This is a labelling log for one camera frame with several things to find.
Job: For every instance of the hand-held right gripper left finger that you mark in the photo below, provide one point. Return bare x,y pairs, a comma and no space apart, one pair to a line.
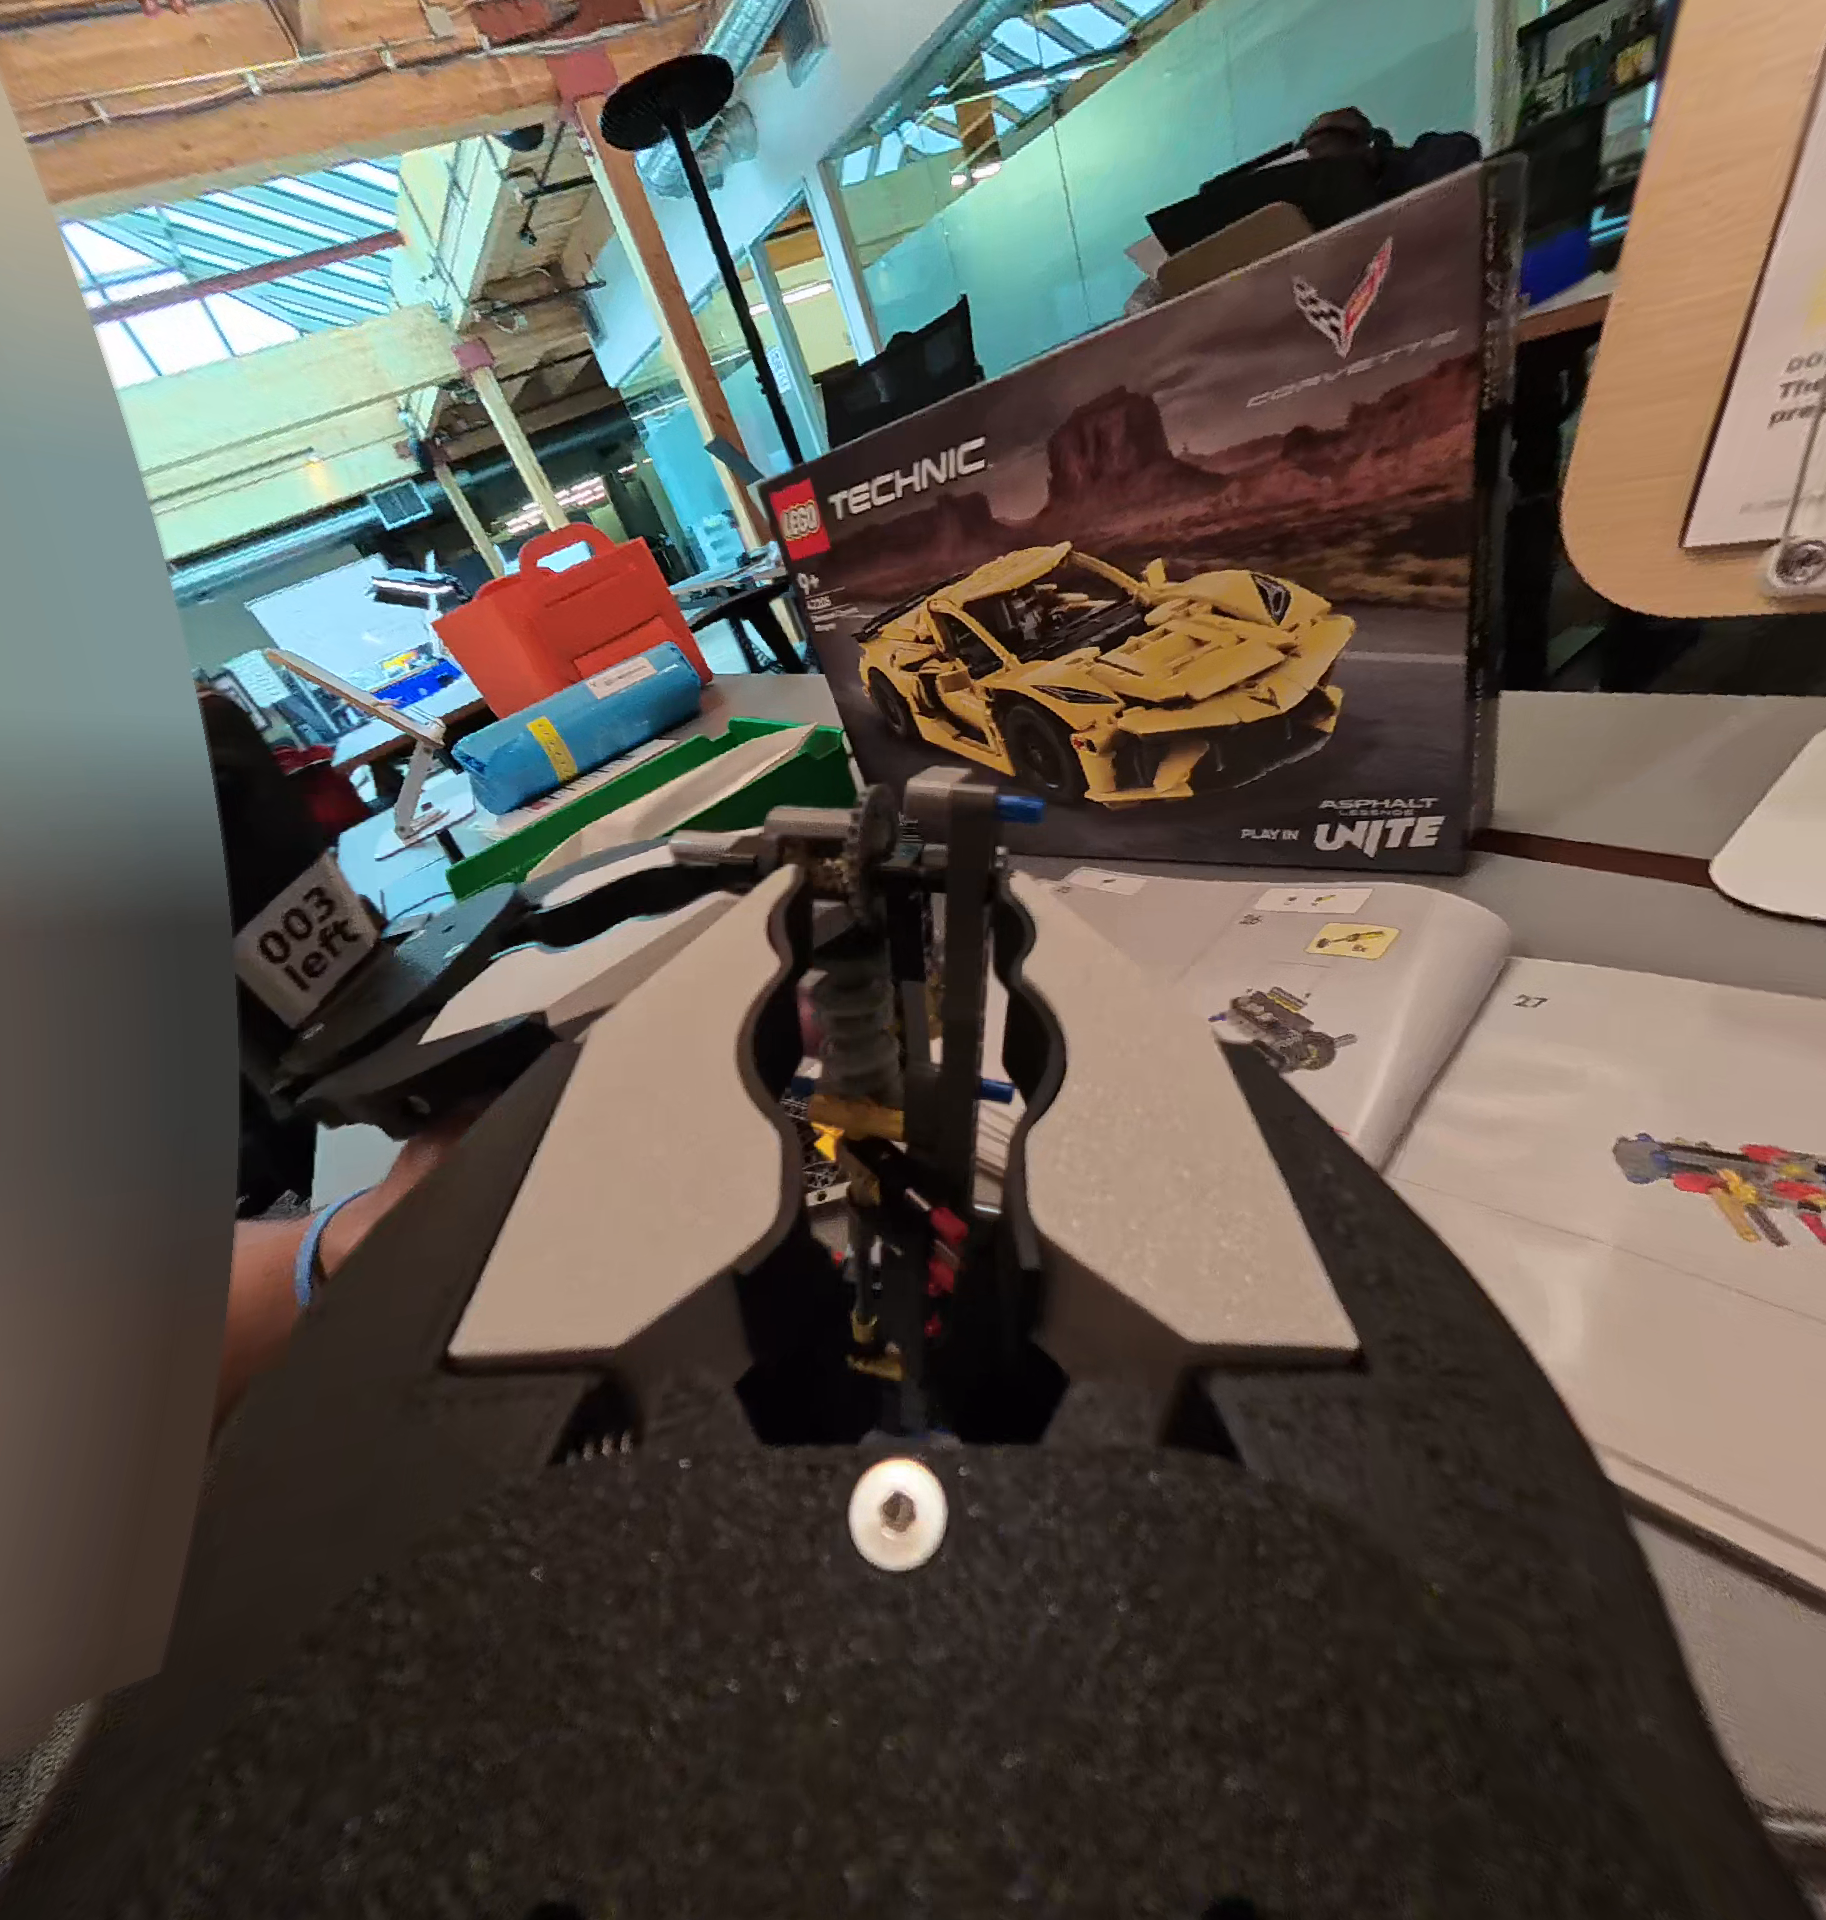
643,1170

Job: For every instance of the black pole with round top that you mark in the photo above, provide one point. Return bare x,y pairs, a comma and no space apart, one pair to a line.
671,108

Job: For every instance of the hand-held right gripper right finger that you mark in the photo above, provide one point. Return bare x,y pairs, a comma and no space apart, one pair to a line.
1183,1170

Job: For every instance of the green plastic bin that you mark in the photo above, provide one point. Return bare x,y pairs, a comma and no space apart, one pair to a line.
809,773

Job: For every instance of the laminated instruction sheet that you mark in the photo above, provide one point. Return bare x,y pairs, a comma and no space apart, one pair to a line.
1798,300

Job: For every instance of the white paper sheet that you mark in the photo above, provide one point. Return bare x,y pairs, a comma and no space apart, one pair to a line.
703,796

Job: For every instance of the toy car set box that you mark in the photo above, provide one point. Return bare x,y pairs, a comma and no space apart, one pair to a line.
1153,525

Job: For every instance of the brick-built car chassis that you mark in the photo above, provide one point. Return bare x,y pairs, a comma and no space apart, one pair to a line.
958,930

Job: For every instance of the blue wristband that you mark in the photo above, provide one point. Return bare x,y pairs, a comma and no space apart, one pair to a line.
316,1253

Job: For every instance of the person's left hand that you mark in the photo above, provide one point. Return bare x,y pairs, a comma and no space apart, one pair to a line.
402,1179

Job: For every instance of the blue rolled bundle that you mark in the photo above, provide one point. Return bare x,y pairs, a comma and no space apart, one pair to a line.
582,736

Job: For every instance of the building instruction booklet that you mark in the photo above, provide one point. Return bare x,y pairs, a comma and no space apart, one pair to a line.
1530,1275

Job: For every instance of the wooden stand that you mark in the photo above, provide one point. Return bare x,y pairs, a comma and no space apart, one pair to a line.
402,780

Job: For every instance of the orange tote bag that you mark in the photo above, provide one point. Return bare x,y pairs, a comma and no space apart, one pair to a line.
582,618

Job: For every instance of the person's left forearm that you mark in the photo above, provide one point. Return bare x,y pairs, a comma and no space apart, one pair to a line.
263,1322

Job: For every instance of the instruction sheet on stand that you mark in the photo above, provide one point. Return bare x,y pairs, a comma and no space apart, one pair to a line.
1647,373

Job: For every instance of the whiteboard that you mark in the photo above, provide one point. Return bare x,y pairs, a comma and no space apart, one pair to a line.
327,631

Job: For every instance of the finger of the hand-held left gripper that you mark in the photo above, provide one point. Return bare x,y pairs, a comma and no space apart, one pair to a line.
523,998
596,878

